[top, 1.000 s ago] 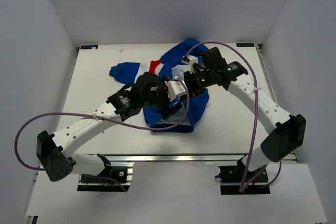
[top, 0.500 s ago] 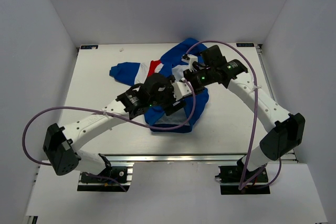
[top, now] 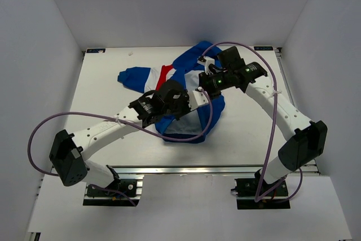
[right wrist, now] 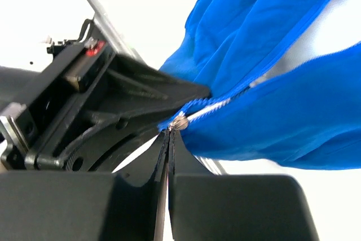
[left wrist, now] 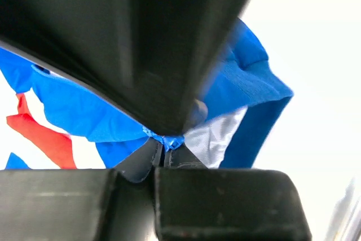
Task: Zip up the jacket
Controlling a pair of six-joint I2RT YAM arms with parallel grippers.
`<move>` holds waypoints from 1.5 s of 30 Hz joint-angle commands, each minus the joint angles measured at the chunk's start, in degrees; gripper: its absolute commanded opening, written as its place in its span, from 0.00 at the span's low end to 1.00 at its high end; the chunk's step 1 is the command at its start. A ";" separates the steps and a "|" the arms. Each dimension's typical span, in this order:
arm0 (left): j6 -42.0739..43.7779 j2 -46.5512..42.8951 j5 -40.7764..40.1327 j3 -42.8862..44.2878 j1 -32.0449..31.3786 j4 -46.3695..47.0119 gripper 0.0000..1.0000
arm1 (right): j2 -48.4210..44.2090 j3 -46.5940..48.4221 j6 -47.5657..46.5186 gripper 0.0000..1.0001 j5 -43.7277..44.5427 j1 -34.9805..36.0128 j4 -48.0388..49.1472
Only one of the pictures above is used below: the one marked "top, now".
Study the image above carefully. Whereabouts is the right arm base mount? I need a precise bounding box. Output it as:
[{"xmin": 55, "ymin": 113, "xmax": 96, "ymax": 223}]
[{"xmin": 230, "ymin": 172, "xmax": 290, "ymax": 210}]

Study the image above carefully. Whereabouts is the left blue table sticker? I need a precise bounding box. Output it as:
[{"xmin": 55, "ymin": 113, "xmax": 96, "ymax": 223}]
[{"xmin": 86, "ymin": 48, "xmax": 105, "ymax": 54}]

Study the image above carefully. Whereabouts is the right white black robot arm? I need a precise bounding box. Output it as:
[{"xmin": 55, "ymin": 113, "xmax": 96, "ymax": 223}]
[{"xmin": 199, "ymin": 46, "xmax": 328, "ymax": 195}]

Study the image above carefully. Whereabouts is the blue white red jacket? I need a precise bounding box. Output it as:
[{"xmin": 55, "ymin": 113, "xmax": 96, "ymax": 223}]
[{"xmin": 117, "ymin": 41, "xmax": 212, "ymax": 139}]

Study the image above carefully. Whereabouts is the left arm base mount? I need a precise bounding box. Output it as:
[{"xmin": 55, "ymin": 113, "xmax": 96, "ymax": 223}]
[{"xmin": 83, "ymin": 168, "xmax": 143, "ymax": 207}]

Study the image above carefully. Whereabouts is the right blue table sticker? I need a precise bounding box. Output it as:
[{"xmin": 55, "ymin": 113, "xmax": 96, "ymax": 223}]
[{"xmin": 253, "ymin": 46, "xmax": 274, "ymax": 51}]

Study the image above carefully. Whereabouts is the blue table sticker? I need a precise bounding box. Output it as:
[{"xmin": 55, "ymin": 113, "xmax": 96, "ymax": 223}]
[
  {"xmin": 86, "ymin": 48, "xmax": 105, "ymax": 54},
  {"xmin": 253, "ymin": 46, "xmax": 274, "ymax": 51}
]

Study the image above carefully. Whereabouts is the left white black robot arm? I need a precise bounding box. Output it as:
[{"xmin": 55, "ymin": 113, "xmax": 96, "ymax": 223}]
[{"xmin": 50, "ymin": 80, "xmax": 195, "ymax": 195}]

